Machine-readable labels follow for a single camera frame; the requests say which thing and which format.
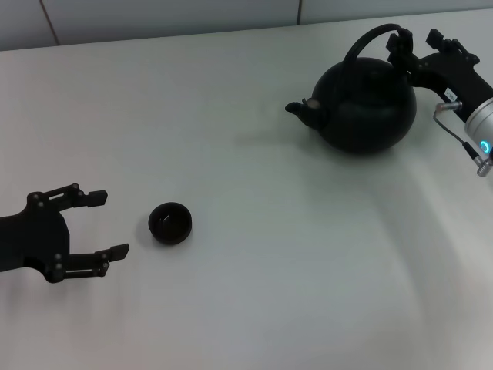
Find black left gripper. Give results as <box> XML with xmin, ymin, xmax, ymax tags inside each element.
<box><xmin>0</xmin><ymin>183</ymin><xmax>131</xmax><ymax>285</ymax></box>

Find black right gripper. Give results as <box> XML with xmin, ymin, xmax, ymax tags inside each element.
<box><xmin>386</xmin><ymin>29</ymin><xmax>493</xmax><ymax>116</ymax></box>

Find small dark teacup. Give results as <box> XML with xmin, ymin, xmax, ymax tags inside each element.
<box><xmin>148</xmin><ymin>201</ymin><xmax>194</xmax><ymax>245</ymax></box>

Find black round teapot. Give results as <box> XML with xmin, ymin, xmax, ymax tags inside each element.
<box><xmin>284</xmin><ymin>23</ymin><xmax>418</xmax><ymax>156</ymax></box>

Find grey wrist cable with connector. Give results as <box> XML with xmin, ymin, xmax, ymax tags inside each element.
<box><xmin>431</xmin><ymin>100</ymin><xmax>493</xmax><ymax>177</ymax></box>

